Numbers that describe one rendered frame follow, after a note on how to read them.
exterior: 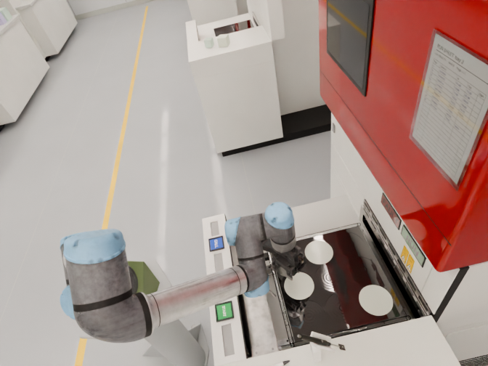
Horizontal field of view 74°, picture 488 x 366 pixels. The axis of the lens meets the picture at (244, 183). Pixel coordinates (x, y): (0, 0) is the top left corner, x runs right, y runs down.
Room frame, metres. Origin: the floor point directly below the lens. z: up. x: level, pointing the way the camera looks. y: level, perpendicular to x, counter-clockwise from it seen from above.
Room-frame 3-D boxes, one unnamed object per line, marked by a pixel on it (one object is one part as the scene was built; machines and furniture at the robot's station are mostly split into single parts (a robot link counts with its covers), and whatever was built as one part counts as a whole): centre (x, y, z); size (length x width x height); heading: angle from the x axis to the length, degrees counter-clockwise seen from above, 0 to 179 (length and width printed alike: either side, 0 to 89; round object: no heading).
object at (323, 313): (0.52, -0.20, 0.90); 0.34 x 0.34 x 0.01; 89
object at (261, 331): (0.51, 0.06, 0.87); 0.36 x 0.08 x 0.03; 179
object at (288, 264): (0.55, -0.08, 1.05); 0.09 x 0.08 x 0.12; 34
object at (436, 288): (0.71, -0.43, 1.02); 0.81 x 0.03 x 0.40; 179
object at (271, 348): (0.34, 0.07, 0.89); 0.08 x 0.03 x 0.03; 89
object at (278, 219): (0.56, -0.07, 1.21); 0.09 x 0.08 x 0.11; 85
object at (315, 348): (0.28, -0.09, 1.03); 0.06 x 0.04 x 0.13; 89
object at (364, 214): (0.53, -0.41, 0.89); 0.44 x 0.02 x 0.10; 179
